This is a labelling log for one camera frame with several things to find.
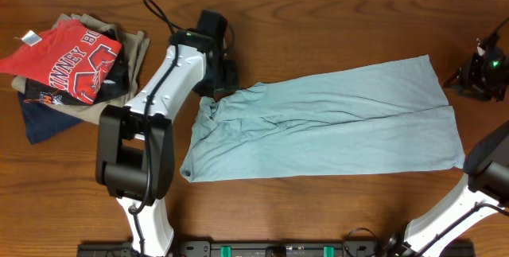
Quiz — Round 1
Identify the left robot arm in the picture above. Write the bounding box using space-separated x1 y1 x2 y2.
77 10 239 256

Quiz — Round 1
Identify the light blue t-shirt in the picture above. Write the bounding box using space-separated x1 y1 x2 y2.
180 56 465 182

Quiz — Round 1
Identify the khaki folded garment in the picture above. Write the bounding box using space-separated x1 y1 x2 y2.
14 15 150 124

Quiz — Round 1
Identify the red printed folded t-shirt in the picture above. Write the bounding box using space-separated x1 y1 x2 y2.
1 19 122 104

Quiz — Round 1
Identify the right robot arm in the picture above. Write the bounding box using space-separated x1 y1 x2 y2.
375 30 508 256

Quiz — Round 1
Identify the navy blue folded garment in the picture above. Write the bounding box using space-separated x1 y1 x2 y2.
17 92 83 145

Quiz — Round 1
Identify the black printed folded t-shirt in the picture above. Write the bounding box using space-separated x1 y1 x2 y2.
23 49 129 106

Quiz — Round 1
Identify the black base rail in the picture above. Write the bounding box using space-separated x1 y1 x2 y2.
76 237 476 257

